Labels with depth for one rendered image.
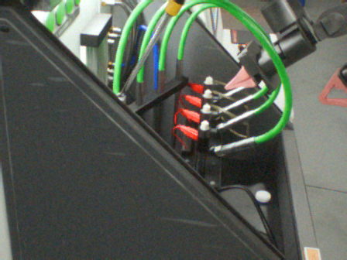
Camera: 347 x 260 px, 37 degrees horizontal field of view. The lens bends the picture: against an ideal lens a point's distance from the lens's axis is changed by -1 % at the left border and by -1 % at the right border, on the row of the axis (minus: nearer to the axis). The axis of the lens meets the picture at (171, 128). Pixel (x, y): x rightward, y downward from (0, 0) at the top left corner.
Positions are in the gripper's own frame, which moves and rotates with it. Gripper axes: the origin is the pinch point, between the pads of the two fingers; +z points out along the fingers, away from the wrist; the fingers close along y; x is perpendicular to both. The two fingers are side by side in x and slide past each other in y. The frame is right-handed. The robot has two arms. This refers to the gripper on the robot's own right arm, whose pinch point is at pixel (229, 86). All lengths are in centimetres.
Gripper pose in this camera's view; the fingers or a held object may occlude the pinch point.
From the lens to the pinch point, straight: 110.0
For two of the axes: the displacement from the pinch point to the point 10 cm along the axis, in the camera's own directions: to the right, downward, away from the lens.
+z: -7.2, 4.3, 5.5
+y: -5.9, -7.9, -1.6
